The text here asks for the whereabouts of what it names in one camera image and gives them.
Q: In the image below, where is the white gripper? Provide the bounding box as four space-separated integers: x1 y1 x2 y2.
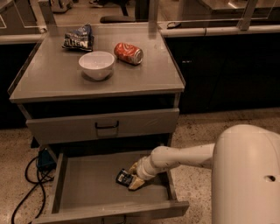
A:
129 157 158 191

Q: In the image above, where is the dark blue rxbar wrapper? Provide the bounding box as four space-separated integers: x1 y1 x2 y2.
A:
115 169 133 187

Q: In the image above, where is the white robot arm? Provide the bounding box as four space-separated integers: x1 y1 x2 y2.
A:
129 124 280 224

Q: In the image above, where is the open grey middle drawer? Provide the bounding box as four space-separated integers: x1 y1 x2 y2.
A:
32 146 189 224

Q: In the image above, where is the grey drawer cabinet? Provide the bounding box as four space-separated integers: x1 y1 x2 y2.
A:
9 23 185 147

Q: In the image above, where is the closed grey top drawer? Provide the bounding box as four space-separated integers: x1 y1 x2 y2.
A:
26 108 179 144

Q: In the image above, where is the blue power box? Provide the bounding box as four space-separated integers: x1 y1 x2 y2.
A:
36 150 56 171

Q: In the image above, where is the white ceramic bowl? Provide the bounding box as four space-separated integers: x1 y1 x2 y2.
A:
79 51 115 81

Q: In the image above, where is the red soda can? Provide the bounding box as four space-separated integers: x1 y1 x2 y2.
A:
114 43 144 66

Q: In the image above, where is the blue chip bag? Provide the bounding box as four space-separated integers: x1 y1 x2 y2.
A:
62 24 95 52

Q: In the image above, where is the black office chair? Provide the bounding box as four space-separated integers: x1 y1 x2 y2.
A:
100 0 150 24

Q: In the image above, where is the black floor cable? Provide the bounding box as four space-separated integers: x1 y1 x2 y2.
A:
10 156 55 224

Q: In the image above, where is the dark low cabinet wall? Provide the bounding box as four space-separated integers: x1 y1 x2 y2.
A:
165 33 280 114

